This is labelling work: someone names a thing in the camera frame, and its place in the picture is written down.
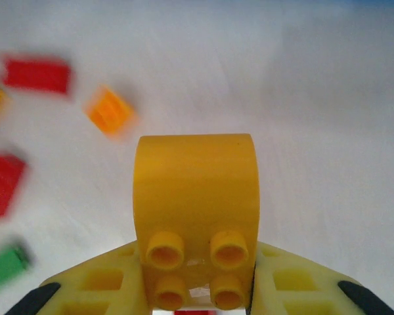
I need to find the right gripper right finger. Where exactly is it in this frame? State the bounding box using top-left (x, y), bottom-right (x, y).
top-left (249, 241), bottom-right (394, 315)

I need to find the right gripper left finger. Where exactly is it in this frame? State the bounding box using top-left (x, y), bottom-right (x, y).
top-left (8, 239), bottom-right (152, 315)

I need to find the green square lego brick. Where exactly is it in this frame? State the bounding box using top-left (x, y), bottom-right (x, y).
top-left (0, 244), bottom-right (33, 291)

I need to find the red lego brick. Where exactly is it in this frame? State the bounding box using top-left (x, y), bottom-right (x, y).
top-left (0, 54), bottom-right (75, 98)
top-left (0, 152), bottom-right (29, 222)

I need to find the yellow curved lego brick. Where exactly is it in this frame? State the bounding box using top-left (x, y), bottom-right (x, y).
top-left (133, 133), bottom-right (262, 311)

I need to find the orange square lego brick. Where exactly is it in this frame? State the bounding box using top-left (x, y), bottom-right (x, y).
top-left (83, 83), bottom-right (139, 138)

